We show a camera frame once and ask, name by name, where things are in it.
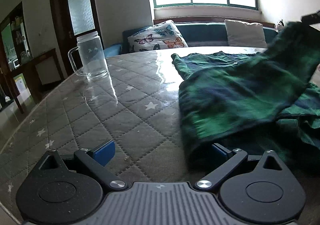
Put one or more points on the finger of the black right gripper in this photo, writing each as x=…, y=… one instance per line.
x=311, y=18

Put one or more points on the blue sofa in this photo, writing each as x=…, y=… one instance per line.
x=195, y=34

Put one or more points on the butterfly print pillow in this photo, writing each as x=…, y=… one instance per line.
x=164, y=35

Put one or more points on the clear glass mug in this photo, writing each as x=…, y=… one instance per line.
x=90, y=49

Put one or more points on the green blue plaid shirt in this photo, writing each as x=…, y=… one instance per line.
x=254, y=102

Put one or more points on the beige cushion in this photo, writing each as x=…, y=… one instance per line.
x=244, y=34

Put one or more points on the dark wooden side table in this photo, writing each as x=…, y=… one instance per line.
x=33, y=80

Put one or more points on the grey quilted star table cover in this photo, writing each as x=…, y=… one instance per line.
x=136, y=105

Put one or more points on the dark wooden display cabinet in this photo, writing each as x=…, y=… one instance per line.
x=15, y=51

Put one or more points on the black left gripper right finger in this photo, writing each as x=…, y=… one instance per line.
x=239, y=170

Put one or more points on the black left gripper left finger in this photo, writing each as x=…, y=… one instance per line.
x=92, y=162

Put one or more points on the dark wooden glass door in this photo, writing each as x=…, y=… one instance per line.
x=72, y=19

